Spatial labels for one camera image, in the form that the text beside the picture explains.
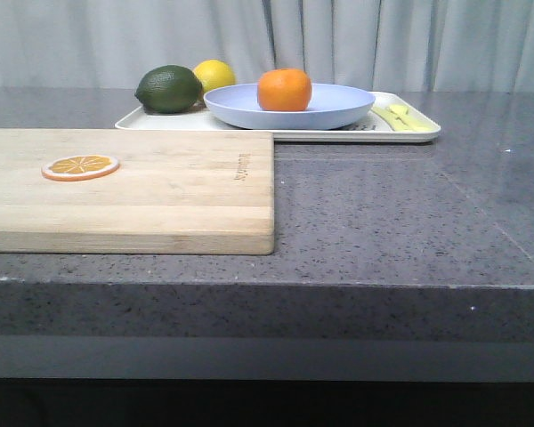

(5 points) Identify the whole orange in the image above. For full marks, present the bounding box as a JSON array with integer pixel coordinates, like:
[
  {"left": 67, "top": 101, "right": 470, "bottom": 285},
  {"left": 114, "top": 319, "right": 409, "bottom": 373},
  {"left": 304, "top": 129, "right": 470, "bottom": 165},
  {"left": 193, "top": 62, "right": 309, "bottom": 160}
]
[{"left": 257, "top": 68, "right": 312, "bottom": 112}]

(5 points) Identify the light blue plate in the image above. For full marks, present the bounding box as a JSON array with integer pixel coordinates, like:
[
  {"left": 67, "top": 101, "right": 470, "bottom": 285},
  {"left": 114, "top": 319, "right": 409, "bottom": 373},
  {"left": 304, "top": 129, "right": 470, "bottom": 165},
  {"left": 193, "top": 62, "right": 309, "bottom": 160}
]
[{"left": 204, "top": 84, "right": 376, "bottom": 130}]

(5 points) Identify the white rectangular tray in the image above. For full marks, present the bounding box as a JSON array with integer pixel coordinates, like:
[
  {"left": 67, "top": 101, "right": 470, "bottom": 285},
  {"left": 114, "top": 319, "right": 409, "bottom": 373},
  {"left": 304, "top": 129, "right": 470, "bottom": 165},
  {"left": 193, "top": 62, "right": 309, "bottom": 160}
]
[{"left": 115, "top": 92, "right": 441, "bottom": 144}]

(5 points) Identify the wooden cutting board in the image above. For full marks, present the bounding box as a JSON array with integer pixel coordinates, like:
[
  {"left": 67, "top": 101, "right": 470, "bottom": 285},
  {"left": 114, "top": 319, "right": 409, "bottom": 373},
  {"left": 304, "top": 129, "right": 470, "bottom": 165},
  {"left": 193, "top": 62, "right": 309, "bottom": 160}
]
[{"left": 0, "top": 129, "right": 275, "bottom": 254}]

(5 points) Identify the yellow lemon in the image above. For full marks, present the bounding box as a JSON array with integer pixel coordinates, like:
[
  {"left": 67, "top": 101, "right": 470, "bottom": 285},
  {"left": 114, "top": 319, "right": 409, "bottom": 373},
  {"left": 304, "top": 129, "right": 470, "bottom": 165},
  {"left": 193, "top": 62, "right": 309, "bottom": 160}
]
[{"left": 193, "top": 59, "right": 236, "bottom": 93}]

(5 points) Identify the green lime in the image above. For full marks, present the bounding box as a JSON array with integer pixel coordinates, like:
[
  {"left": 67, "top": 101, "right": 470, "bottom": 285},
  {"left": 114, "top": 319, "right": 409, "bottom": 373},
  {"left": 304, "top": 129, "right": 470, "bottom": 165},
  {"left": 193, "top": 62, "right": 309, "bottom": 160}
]
[{"left": 134, "top": 65, "right": 202, "bottom": 114}]

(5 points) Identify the orange slice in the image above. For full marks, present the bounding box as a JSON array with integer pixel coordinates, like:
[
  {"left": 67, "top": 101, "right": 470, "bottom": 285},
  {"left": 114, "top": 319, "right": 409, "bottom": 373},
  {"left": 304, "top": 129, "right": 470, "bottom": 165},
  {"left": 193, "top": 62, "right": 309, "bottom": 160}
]
[{"left": 41, "top": 155, "right": 120, "bottom": 181}]

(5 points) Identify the grey curtain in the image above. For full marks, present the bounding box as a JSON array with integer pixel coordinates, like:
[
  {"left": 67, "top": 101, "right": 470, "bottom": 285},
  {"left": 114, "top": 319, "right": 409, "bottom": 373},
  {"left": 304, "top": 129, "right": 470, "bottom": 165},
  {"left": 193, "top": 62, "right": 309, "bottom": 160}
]
[{"left": 0, "top": 1, "right": 534, "bottom": 93}]

